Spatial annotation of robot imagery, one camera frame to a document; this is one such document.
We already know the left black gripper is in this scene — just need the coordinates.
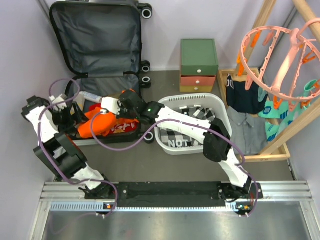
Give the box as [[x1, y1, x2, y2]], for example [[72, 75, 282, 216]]
[[51, 102, 91, 135]]

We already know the orange garment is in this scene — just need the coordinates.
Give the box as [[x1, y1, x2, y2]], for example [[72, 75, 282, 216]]
[[77, 103, 117, 139]]

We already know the black white plaid shirt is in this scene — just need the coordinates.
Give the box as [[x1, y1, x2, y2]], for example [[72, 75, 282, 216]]
[[159, 105, 216, 148]]

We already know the black and white suitcase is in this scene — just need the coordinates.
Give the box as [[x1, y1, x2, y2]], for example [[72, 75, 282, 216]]
[[49, 0, 155, 146]]

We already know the white plastic basin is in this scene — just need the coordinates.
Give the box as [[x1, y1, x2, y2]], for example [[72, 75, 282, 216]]
[[154, 93, 232, 155]]

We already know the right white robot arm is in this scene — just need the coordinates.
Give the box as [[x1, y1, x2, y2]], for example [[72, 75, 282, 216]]
[[112, 90, 253, 198]]

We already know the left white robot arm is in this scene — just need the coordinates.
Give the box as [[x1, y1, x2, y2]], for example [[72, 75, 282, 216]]
[[21, 95, 114, 199]]

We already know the brown glass bottle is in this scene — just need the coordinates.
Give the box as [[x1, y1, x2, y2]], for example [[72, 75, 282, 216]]
[[107, 92, 122, 100]]

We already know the red printed t-shirt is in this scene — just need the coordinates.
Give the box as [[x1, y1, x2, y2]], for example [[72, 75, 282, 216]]
[[101, 118, 140, 137]]

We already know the white tube bottle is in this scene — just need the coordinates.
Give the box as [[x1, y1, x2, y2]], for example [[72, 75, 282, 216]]
[[79, 91, 102, 103]]

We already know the small colourful drawer cabinet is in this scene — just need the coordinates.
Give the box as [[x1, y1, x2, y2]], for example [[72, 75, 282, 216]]
[[179, 38, 219, 93]]

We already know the dark navy garment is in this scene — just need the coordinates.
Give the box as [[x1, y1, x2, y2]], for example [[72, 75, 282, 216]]
[[225, 73, 268, 115]]

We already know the grey button shirt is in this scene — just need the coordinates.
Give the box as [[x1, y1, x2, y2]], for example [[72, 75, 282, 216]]
[[226, 106, 268, 156]]

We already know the teal patterned sock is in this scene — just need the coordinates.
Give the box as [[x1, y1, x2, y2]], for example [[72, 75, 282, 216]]
[[257, 79, 320, 142]]

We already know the pink round clip hanger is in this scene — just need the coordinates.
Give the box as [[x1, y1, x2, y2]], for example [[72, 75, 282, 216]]
[[237, 18, 320, 111]]

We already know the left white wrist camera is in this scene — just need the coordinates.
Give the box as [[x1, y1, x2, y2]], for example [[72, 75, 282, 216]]
[[49, 94, 67, 112]]

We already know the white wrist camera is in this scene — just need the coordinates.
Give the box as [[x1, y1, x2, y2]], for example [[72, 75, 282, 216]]
[[49, 94, 67, 112], [101, 96, 121, 115]]

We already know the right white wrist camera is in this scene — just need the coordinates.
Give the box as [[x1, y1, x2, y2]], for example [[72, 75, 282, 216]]
[[101, 96, 121, 115]]

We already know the aluminium frame rail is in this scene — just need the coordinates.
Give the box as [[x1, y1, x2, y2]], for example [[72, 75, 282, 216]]
[[29, 180, 320, 240]]

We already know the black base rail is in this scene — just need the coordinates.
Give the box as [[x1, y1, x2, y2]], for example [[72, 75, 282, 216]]
[[84, 180, 264, 208]]

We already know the wooden drying rack frame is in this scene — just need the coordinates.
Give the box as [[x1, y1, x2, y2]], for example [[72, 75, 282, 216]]
[[217, 0, 320, 163]]

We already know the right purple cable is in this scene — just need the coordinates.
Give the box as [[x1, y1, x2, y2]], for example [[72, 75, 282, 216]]
[[90, 109, 261, 218]]

